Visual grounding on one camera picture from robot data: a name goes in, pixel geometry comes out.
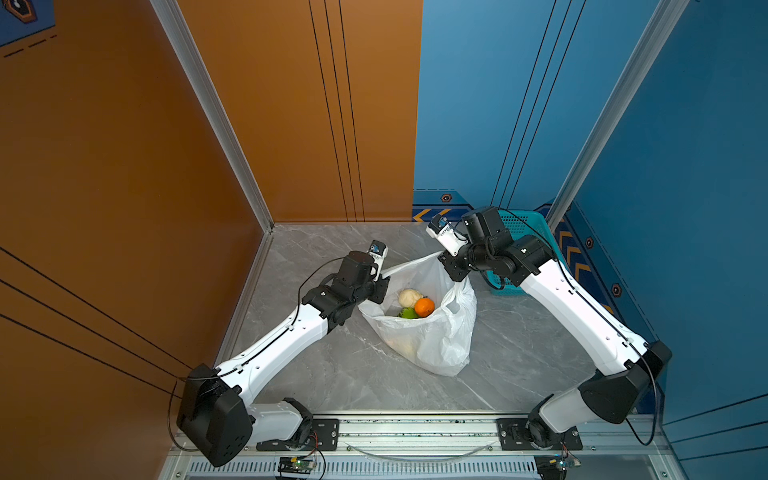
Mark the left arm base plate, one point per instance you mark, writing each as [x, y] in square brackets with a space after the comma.
[323, 434]

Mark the green lime fruit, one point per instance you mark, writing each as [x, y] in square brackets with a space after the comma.
[409, 313]

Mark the aluminium corner post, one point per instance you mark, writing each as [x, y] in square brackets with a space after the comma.
[177, 31]
[662, 22]

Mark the green circuit board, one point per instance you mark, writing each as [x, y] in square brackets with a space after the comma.
[551, 468]
[295, 468]

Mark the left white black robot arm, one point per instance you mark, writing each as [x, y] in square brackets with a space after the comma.
[218, 412]

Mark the orange fruit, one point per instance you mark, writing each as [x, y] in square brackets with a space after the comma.
[424, 307]

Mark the left aluminium corner post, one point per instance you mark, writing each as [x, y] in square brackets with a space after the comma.
[177, 31]

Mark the right green circuit board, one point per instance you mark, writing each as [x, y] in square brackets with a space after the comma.
[551, 468]

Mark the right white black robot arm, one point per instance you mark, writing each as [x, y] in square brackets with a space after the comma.
[626, 365]

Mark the pale round fruit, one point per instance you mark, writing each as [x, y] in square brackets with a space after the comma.
[408, 298]

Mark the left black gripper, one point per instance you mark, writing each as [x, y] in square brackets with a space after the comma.
[380, 289]

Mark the left green circuit board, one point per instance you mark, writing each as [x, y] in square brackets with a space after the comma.
[295, 468]

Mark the aluminium front rail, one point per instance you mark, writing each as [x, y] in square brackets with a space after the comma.
[389, 445]

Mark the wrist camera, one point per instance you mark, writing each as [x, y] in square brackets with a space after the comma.
[378, 250]
[441, 229]

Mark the right aluminium corner post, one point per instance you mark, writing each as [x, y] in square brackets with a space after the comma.
[662, 22]

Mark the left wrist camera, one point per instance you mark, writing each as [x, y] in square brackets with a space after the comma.
[378, 250]

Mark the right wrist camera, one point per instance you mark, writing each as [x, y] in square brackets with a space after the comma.
[441, 229]

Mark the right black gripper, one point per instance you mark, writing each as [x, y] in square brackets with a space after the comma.
[448, 261]

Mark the white plastic bag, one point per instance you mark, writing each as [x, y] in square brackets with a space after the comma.
[439, 343]

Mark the teal plastic basket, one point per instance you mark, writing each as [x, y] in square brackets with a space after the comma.
[529, 231]

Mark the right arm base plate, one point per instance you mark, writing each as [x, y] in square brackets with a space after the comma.
[517, 433]

